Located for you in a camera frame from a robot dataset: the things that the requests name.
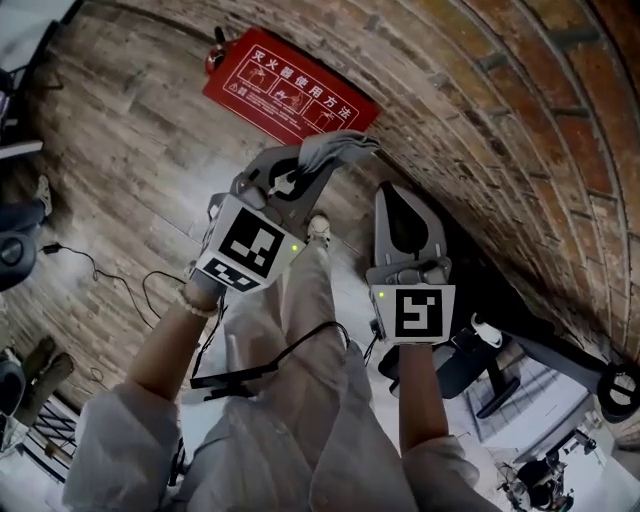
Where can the black metal rack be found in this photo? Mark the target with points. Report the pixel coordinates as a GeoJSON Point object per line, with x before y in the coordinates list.
{"type": "Point", "coordinates": [50, 430]}

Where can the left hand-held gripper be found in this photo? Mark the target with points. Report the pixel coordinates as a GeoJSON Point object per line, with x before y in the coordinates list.
{"type": "Point", "coordinates": [250, 245]}

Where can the white desk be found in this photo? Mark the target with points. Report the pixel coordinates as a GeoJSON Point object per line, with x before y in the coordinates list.
{"type": "Point", "coordinates": [20, 149]}

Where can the person's right forearm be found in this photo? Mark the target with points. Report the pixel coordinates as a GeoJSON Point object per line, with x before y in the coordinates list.
{"type": "Point", "coordinates": [422, 400]}

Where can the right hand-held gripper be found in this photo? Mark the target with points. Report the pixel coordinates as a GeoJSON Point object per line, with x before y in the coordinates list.
{"type": "Point", "coordinates": [420, 312]}

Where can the black office chair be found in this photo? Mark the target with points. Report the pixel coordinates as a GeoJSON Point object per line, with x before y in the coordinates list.
{"type": "Point", "coordinates": [550, 360]}

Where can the white cylindrical device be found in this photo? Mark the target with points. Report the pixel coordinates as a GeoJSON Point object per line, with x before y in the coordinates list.
{"type": "Point", "coordinates": [487, 330]}

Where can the person's left hand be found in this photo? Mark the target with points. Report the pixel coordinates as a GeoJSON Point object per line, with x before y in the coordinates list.
{"type": "Point", "coordinates": [202, 290]}

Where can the red fire extinguisher box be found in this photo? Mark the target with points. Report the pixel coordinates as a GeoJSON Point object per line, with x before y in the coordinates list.
{"type": "Point", "coordinates": [280, 75]}

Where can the black battery pack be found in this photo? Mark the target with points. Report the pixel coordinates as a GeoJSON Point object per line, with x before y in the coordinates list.
{"type": "Point", "coordinates": [235, 382]}

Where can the person's right white shoe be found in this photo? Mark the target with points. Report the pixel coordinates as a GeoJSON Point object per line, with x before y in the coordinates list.
{"type": "Point", "coordinates": [318, 227]}

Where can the person's left forearm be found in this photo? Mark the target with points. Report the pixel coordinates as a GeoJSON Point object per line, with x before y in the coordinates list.
{"type": "Point", "coordinates": [165, 345]}

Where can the white gridded storage box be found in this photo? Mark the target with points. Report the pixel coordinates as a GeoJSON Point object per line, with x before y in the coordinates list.
{"type": "Point", "coordinates": [540, 400]}

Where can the person's white trousers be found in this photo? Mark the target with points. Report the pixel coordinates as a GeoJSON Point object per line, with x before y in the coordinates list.
{"type": "Point", "coordinates": [290, 300]}

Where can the grey cloth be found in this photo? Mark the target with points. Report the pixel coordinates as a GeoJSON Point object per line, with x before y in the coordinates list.
{"type": "Point", "coordinates": [330, 147]}

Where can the person's white shirt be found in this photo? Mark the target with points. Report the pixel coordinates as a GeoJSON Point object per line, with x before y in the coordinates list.
{"type": "Point", "coordinates": [125, 440]}

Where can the black lab equipment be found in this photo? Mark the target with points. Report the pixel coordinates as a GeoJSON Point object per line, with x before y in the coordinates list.
{"type": "Point", "coordinates": [535, 475]}

